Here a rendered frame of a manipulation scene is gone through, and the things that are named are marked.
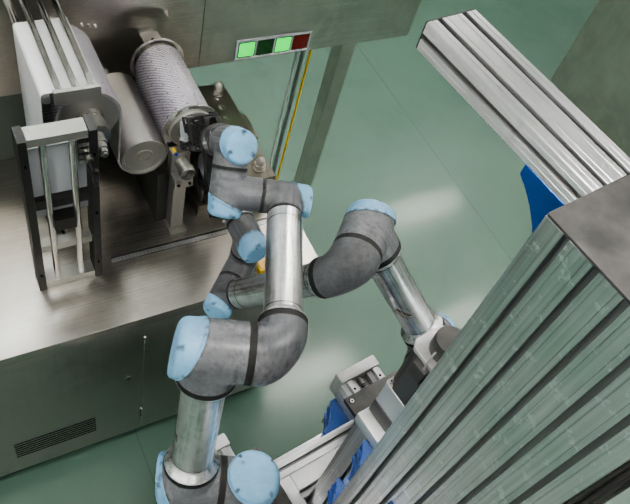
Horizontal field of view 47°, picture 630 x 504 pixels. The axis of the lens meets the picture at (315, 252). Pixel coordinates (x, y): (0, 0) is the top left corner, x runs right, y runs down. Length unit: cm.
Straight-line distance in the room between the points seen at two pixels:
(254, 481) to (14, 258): 88
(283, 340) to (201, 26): 109
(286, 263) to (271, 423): 147
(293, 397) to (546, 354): 204
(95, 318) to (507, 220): 237
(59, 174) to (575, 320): 119
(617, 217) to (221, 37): 152
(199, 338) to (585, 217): 70
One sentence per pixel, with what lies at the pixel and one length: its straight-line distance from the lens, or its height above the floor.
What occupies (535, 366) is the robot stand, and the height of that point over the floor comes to 185.
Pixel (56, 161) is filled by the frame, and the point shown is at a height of 133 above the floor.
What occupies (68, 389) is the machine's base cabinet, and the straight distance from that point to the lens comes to 222.
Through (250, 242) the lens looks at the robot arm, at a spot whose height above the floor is 114.
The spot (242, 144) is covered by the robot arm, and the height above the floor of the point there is 149.
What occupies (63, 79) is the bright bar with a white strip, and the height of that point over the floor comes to 144.
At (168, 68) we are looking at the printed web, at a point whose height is 131.
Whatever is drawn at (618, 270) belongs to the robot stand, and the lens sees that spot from 82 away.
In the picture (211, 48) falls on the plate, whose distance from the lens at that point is 219.
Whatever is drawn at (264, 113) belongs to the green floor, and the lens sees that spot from 380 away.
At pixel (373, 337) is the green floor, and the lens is 310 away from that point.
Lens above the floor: 257
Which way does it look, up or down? 52 degrees down
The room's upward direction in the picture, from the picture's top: 20 degrees clockwise
